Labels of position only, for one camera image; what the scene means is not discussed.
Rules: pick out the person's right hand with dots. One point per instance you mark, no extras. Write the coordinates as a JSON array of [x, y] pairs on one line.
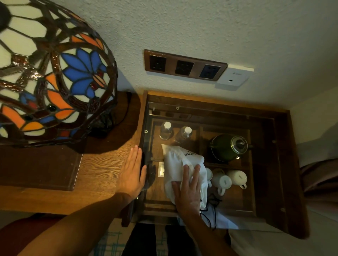
[[188, 196]]

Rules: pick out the person's left hand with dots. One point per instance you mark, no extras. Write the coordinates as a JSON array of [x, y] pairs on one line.
[[130, 179]]

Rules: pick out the person's left thumb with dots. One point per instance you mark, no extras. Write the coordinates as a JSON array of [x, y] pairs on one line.
[[144, 175]]

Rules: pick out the person's right middle finger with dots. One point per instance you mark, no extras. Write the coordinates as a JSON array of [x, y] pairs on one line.
[[196, 175]]

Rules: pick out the person's right thumb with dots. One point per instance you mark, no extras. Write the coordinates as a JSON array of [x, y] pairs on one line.
[[175, 188]]

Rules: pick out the person's right forearm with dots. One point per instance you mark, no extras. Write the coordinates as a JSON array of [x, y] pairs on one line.
[[208, 237]]

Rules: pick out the person's left forearm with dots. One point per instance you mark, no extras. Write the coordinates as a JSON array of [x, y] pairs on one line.
[[79, 226]]

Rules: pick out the white ceramic cup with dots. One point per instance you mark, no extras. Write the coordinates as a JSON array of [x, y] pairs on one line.
[[221, 182], [209, 176], [237, 177]]

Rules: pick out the small white card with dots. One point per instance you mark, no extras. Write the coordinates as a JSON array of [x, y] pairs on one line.
[[161, 169]]

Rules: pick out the green electric kettle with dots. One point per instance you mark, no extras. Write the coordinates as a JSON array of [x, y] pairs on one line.
[[227, 147]]

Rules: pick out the clear plastic water bottle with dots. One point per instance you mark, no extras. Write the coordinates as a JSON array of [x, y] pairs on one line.
[[184, 134], [166, 130]]

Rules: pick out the person's dark trousers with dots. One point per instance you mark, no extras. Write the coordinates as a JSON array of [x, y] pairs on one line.
[[147, 241]]

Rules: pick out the dark metal lamp base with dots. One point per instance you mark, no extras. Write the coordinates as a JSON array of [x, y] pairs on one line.
[[102, 126]]

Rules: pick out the wooden glass-topped cabinet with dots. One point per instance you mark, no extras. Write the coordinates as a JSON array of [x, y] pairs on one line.
[[266, 171]]

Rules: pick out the teal patterned rug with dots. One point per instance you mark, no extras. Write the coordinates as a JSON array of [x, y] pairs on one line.
[[111, 244]]

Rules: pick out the dark brown desk pad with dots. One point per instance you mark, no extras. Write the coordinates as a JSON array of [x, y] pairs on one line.
[[39, 168]]

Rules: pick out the white bed sheet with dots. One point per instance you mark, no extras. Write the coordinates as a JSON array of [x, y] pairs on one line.
[[277, 244]]

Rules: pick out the brown bed blanket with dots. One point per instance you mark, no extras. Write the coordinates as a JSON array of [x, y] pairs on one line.
[[320, 176]]

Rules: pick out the red chair seat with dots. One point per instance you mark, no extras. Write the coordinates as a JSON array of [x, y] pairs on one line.
[[23, 232]]

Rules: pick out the stained glass lamp shade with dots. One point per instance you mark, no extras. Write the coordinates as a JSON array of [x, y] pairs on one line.
[[47, 71]]

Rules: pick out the white wall plate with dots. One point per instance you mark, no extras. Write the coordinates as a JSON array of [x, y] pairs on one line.
[[235, 76]]

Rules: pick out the brown wall outlet panel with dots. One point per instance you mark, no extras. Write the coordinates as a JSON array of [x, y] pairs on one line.
[[184, 65]]

